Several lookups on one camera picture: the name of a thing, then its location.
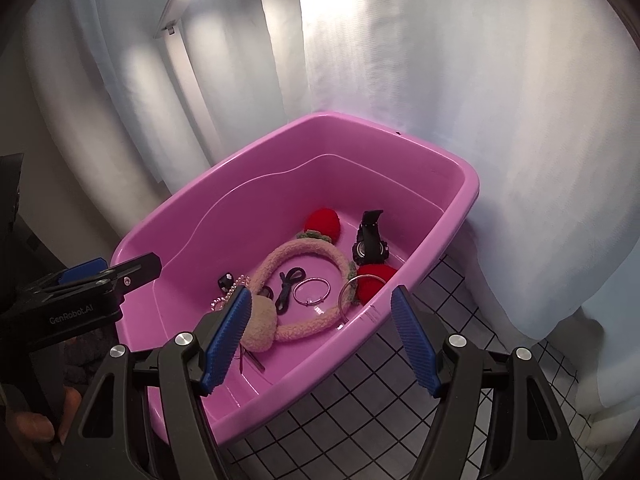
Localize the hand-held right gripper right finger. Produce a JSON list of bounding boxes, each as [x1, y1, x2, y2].
[[390, 285, 583, 480]]

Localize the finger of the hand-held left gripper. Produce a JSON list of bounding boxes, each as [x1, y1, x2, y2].
[[20, 257, 108, 295], [95, 252, 163, 295]]

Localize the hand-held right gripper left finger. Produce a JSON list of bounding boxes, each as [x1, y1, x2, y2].
[[57, 285, 253, 480]]

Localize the beige plush ball keychain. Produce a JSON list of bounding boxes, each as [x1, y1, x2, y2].
[[239, 295, 277, 353]]

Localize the brown snap hair clip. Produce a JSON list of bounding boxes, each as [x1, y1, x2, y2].
[[237, 347, 268, 376]]

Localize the pearl hair claw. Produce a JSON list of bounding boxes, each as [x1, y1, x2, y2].
[[211, 274, 248, 313]]

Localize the pink strawberry headband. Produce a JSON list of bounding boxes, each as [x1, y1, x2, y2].
[[248, 207, 398, 343]]

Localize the black hair clip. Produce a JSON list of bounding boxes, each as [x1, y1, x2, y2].
[[260, 267, 307, 313]]

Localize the silver bangle with clasp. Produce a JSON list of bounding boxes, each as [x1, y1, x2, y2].
[[292, 278, 331, 306]]

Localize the plain silver bangle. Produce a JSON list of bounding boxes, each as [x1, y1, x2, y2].
[[337, 274, 371, 311]]

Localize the black wristwatch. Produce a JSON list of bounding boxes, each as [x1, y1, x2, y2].
[[350, 209, 390, 266]]

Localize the pink plastic tub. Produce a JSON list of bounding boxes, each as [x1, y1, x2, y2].
[[110, 112, 481, 448]]

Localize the person's left hand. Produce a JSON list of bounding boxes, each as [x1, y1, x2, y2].
[[10, 385, 83, 443]]

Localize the dark fuzzy cloth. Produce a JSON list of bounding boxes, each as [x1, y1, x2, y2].
[[62, 330, 116, 386]]

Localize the white curtain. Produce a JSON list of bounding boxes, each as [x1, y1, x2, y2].
[[30, 0, 640, 451]]

